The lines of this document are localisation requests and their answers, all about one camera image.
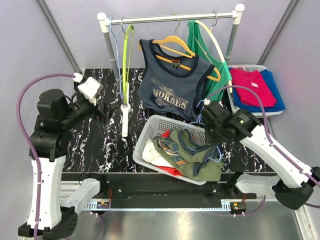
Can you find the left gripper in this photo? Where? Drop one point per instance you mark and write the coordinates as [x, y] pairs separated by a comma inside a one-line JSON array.
[[105, 115]]

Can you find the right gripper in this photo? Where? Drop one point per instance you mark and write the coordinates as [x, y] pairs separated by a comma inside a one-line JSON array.
[[211, 140]]

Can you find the olive green tank top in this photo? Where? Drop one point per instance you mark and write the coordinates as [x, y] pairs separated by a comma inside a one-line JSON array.
[[194, 161]]

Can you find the red tank top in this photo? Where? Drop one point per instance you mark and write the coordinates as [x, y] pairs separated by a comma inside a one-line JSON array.
[[171, 170]]

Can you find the white camisole top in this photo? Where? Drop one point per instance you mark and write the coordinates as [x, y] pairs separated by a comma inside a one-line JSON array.
[[152, 156]]

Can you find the lime green hanger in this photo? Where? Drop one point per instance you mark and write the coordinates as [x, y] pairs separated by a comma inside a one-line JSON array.
[[126, 60]]

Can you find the light blue wire hanger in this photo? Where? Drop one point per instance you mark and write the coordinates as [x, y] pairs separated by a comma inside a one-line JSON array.
[[120, 88]]

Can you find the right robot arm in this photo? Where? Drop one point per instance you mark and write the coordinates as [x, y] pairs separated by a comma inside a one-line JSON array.
[[294, 181]]

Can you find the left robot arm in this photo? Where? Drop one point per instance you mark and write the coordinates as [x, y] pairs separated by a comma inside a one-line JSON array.
[[49, 217]]

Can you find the navy blue tank top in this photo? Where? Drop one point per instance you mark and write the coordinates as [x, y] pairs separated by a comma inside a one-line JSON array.
[[179, 97]]

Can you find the yellow plastic hanger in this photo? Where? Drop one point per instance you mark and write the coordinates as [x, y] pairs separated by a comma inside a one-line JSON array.
[[171, 59]]

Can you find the cream white hanger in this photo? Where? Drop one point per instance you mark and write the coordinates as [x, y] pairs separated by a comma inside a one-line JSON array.
[[214, 40]]

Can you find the white plastic basket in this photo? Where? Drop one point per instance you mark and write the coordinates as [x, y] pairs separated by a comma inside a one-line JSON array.
[[155, 126]]

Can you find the pink folded shirt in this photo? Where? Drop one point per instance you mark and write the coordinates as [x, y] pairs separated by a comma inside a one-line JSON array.
[[254, 81]]

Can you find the blue folded shirt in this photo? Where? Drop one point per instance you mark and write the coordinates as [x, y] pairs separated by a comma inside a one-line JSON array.
[[270, 82]]

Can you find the white clothes rack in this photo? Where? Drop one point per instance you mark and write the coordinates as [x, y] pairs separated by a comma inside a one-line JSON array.
[[104, 22]]

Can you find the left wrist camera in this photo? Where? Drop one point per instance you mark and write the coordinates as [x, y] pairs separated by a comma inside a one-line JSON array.
[[90, 89]]

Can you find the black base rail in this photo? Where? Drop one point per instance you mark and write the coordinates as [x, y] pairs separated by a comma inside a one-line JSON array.
[[156, 192]]

